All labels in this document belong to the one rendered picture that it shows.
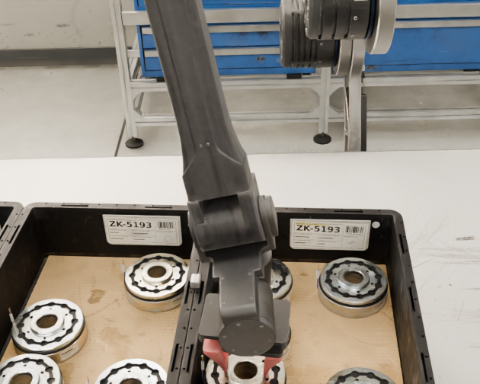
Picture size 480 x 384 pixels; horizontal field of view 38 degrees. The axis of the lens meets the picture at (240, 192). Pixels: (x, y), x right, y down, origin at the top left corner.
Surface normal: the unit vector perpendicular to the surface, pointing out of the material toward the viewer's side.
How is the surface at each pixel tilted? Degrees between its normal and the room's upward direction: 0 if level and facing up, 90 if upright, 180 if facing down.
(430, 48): 90
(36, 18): 90
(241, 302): 15
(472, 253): 0
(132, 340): 0
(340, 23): 103
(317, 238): 90
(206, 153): 75
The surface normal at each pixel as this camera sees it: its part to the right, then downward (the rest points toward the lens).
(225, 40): 0.00, 0.58
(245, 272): -0.23, -0.70
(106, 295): -0.03, -0.82
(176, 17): -0.06, 0.35
